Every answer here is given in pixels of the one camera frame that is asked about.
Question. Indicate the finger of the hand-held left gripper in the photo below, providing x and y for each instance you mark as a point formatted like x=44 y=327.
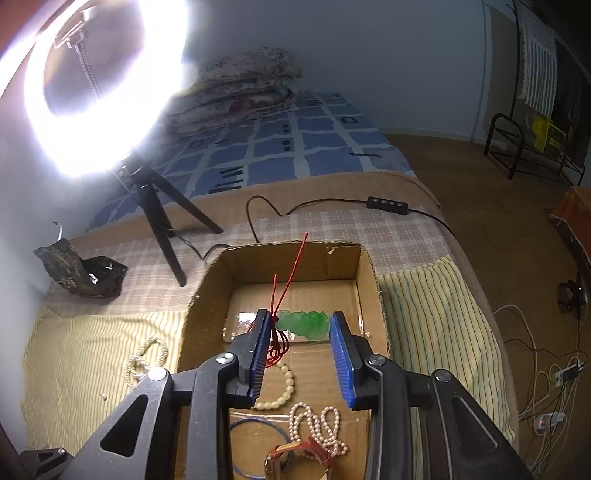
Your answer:
x=53 y=468

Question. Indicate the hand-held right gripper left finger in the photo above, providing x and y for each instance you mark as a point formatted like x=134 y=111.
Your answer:
x=261 y=360

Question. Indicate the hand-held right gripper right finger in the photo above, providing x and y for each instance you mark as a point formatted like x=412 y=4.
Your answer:
x=341 y=364

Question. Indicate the thin metal bangle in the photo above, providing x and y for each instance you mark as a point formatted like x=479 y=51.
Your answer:
x=258 y=419

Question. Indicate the gold wristwatch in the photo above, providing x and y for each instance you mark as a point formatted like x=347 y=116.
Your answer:
x=318 y=454

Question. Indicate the cardboard box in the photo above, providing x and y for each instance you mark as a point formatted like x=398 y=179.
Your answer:
x=323 y=263

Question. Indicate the yellow striped cloth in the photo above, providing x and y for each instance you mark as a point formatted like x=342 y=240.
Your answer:
x=415 y=323

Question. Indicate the tan plaid blanket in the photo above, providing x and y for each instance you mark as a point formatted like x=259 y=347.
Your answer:
x=323 y=226

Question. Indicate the black tripod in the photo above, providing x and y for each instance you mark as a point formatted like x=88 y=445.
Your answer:
x=161 y=230

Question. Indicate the black snack bag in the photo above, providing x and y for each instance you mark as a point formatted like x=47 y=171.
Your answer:
x=92 y=277

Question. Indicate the blue patterned bedsheet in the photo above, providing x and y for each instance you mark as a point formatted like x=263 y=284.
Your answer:
x=277 y=138

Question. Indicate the white power strip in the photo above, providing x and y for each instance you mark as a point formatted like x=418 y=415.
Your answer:
x=567 y=374

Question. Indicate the black floor device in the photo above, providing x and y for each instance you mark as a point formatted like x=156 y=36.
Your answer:
x=570 y=293

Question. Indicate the folded floral quilt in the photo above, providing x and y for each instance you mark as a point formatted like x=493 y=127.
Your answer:
x=240 y=92

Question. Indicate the orange cloth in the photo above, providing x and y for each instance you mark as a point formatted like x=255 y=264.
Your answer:
x=575 y=217

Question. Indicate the black metal shoe rack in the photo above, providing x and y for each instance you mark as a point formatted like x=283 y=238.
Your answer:
x=496 y=134

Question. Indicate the yellow box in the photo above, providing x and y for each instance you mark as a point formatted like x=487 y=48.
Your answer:
x=549 y=134

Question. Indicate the black clothes rack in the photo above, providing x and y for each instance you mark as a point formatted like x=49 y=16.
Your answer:
x=519 y=69

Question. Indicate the black phone holder clamp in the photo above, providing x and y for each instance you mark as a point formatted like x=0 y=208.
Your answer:
x=84 y=60

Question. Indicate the dark hanging clothes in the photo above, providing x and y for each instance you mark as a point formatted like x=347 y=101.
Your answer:
x=575 y=101

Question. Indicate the white striped hanging cloth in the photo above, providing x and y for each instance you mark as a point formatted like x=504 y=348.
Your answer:
x=538 y=60

